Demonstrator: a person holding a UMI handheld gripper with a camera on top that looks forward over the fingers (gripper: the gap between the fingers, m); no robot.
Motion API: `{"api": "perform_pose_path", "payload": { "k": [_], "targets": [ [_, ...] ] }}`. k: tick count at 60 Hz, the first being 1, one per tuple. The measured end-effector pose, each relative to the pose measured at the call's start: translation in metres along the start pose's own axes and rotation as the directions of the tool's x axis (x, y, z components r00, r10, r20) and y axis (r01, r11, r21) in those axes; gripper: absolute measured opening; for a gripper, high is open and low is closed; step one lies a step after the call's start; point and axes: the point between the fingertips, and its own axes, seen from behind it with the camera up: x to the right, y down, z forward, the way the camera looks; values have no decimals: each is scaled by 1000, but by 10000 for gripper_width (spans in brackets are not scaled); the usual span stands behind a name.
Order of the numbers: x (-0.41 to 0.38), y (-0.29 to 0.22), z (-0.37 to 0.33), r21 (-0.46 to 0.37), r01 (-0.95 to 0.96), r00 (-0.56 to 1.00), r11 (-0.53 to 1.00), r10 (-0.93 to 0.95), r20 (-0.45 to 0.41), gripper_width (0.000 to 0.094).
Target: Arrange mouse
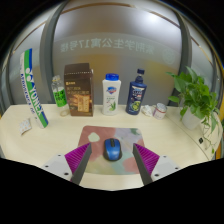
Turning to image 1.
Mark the small white jar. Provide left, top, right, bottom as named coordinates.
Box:
left=152, top=102, right=168, bottom=120

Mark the crumpled white tissue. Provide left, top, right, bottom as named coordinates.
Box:
left=140, top=104, right=154, bottom=117

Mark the small white packet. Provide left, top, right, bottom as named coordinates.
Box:
left=18, top=117, right=33, bottom=136

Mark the blue and black computer mouse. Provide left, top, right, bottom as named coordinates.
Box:
left=102, top=137, right=122, bottom=162

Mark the dark blue pump bottle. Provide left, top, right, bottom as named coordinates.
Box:
left=125, top=68, right=148, bottom=116

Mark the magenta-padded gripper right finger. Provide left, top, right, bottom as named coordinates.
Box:
left=132, top=143, right=183, bottom=186

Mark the clear bottle with green label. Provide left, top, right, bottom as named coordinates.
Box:
left=50, top=74, right=70, bottom=117

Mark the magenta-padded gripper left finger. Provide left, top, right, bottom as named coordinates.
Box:
left=40, top=142, right=93, bottom=186

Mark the white green blue shuttlecock tube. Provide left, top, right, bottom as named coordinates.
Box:
left=19, top=48, right=50, bottom=129

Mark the green plant in white pot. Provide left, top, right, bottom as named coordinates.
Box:
left=165, top=65, right=221, bottom=154

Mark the white bottle with blue cap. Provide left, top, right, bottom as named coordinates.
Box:
left=101, top=73, right=122, bottom=116

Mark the brown cardboard box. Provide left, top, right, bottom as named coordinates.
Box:
left=63, top=62, right=95, bottom=117

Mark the floral pink green mouse pad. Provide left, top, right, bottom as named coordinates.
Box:
left=77, top=125, right=146, bottom=175

